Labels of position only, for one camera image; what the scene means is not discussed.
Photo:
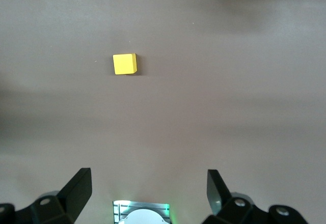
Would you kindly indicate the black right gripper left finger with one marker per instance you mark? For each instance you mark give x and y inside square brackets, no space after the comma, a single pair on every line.
[74,196]

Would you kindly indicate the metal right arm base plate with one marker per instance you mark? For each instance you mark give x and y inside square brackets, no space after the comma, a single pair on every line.
[117,208]

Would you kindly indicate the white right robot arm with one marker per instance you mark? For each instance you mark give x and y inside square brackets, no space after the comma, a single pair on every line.
[142,217]

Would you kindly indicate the yellow cube block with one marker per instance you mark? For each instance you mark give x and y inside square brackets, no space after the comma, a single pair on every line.
[124,64]

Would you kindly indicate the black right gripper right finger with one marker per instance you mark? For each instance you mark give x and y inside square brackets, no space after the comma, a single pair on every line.
[221,203]

